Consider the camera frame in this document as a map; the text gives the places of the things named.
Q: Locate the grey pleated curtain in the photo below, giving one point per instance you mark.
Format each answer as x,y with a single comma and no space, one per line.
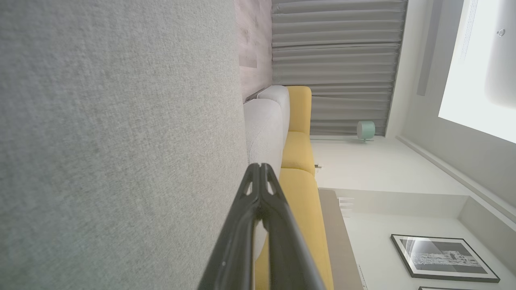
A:
338,60

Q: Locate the yellow sofa back cushion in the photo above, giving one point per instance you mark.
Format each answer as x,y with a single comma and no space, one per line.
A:
306,225
299,108
298,153

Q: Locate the large grey sofa seat cushion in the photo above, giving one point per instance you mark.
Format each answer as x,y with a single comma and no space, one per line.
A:
121,141

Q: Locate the white wall outlet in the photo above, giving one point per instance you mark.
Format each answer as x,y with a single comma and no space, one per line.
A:
318,166

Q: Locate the black framed picture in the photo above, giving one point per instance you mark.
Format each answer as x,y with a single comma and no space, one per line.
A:
443,257

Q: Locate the mint green floor lamp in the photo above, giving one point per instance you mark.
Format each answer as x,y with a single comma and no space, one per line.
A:
366,130

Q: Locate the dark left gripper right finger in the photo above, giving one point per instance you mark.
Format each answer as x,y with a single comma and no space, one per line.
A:
288,249

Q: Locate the beige ledge behind sofa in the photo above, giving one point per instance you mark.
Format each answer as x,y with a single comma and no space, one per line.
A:
338,241

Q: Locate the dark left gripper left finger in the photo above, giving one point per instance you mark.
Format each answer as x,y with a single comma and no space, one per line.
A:
238,241

